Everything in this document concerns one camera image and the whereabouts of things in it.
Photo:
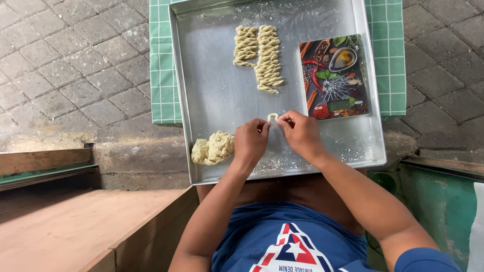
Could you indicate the person's left hand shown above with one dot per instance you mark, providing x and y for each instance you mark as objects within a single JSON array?
[{"x": 249, "y": 140}]

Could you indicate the printed glass kitchen scale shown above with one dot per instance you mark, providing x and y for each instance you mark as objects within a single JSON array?
[{"x": 334, "y": 77}]

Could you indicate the person's left fingers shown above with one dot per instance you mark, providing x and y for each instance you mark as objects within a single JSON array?
[{"x": 263, "y": 125}]

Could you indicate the small looped dough strip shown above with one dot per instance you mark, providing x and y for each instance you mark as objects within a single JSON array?
[{"x": 273, "y": 116}]

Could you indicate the person's right hand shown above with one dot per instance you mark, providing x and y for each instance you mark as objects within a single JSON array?
[{"x": 302, "y": 134}]

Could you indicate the lump of raw dough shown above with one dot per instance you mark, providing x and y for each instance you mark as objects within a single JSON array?
[{"x": 213, "y": 148}]

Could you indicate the green painted bench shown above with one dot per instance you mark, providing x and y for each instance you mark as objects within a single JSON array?
[{"x": 438, "y": 204}]

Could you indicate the white cloth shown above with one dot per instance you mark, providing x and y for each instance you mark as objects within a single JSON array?
[{"x": 477, "y": 230}]

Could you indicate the green checked cloth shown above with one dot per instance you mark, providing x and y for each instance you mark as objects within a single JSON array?
[{"x": 163, "y": 68}]

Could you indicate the rows of twisted dough pieces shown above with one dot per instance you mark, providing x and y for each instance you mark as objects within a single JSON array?
[{"x": 259, "y": 56}]

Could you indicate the blue printed shirt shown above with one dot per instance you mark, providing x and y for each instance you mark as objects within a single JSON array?
[{"x": 287, "y": 241}]

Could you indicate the large metal baking tray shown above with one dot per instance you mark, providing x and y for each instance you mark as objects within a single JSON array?
[{"x": 227, "y": 94}]

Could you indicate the person's right fingers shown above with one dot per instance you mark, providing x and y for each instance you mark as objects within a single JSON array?
[{"x": 284, "y": 119}]

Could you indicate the wooden bench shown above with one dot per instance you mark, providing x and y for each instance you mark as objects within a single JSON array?
[{"x": 75, "y": 219}]

